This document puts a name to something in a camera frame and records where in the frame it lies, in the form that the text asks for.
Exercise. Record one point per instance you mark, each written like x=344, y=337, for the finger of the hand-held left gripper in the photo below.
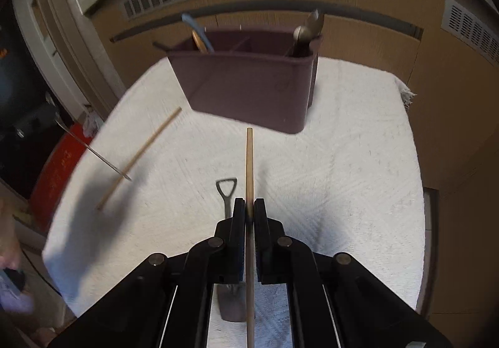
x=27, y=125

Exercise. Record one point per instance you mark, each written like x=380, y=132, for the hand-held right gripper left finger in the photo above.
x=238, y=254

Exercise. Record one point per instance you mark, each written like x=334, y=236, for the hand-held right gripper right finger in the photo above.
x=262, y=254

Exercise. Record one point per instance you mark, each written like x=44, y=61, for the wooden chopstick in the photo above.
x=250, y=160
x=152, y=139

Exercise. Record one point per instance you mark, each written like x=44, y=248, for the maroon plastic utensil caddy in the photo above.
x=241, y=90

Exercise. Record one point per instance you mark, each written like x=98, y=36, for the wooden spoon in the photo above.
x=198, y=41

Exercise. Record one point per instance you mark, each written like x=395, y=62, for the blue spoon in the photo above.
x=195, y=24

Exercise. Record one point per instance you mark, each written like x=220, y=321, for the person's left hand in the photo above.
x=7, y=235

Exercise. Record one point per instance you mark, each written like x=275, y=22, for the shovel-shaped metal spoon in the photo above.
x=225, y=196

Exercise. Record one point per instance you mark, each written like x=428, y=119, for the crumpled light cloth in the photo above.
x=92, y=122

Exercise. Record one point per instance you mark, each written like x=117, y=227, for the white textured towel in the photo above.
x=351, y=176

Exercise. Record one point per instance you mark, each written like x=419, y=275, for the shiny metal spoon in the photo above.
x=302, y=34

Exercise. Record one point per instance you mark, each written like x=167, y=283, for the small grey vent grille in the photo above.
x=467, y=28

